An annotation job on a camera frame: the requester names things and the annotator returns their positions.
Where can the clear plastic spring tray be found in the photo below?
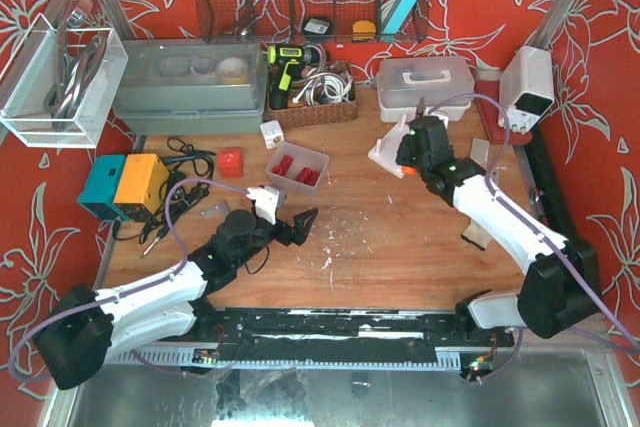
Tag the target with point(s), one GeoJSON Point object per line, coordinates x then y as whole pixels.
{"type": "Point", "coordinates": [302, 157]}

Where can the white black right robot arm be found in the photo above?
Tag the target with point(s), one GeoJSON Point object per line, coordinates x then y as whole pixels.
{"type": "Point", "coordinates": [561, 277]}

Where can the red spring right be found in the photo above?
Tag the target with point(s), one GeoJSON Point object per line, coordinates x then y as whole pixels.
{"type": "Point", "coordinates": [308, 177]}

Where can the green black cordless drill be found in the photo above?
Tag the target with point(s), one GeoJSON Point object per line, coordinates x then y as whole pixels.
{"type": "Point", "coordinates": [290, 61]}

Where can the red cube box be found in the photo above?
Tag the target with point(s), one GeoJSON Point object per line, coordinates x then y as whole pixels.
{"type": "Point", "coordinates": [230, 163]}

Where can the clear acrylic wall box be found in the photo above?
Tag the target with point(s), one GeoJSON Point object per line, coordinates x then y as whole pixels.
{"type": "Point", "coordinates": [57, 90]}

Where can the brown wicker basket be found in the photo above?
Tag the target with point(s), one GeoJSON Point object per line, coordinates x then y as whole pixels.
{"type": "Point", "coordinates": [324, 95]}

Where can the black wire wall basket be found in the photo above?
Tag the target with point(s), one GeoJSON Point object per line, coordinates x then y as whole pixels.
{"type": "Point", "coordinates": [279, 21]}

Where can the grey slotted cable duct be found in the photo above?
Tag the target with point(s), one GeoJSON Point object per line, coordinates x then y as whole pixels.
{"type": "Point", "coordinates": [201, 358]}

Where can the white peg base plate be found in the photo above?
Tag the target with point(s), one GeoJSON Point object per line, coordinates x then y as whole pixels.
{"type": "Point", "coordinates": [384, 152]}

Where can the small metal bracket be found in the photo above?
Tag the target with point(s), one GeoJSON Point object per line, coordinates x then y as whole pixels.
{"type": "Point", "coordinates": [221, 208]}

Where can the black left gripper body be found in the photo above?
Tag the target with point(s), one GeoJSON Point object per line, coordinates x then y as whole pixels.
{"type": "Point", "coordinates": [283, 228]}

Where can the yellow tape measure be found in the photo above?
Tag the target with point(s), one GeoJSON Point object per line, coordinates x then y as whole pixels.
{"type": "Point", "coordinates": [363, 31]}

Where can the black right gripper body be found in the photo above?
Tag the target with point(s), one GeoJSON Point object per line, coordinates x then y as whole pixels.
{"type": "Point", "coordinates": [407, 150]}

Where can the orange black handle screwdriver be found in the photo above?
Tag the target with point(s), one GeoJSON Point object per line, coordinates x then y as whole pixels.
{"type": "Point", "coordinates": [420, 109]}

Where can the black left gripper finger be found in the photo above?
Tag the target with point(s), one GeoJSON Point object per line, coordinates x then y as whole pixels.
{"type": "Point", "coordinates": [306, 218]}
{"type": "Point", "coordinates": [300, 231]}

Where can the white clear lidded case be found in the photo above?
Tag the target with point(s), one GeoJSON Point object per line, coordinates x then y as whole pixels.
{"type": "Point", "coordinates": [403, 82]}

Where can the orange soldering station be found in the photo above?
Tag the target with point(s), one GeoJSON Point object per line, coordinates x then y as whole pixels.
{"type": "Point", "coordinates": [138, 195]}

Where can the teal box device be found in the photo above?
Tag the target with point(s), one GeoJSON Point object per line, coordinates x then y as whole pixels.
{"type": "Point", "coordinates": [100, 188]}

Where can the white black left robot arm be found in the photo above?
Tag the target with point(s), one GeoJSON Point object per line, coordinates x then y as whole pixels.
{"type": "Point", "coordinates": [87, 328]}

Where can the grey plastic storage box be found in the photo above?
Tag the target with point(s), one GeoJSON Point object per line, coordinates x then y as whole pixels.
{"type": "Point", "coordinates": [189, 87]}

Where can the grey metal plate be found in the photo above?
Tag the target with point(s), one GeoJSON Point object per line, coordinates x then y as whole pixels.
{"type": "Point", "coordinates": [479, 153]}

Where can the white power adapter cube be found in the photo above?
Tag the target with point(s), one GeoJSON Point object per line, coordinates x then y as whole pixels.
{"type": "Point", "coordinates": [272, 133]}

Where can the white bench power supply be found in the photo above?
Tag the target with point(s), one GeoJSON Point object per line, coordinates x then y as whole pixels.
{"type": "Point", "coordinates": [526, 89]}

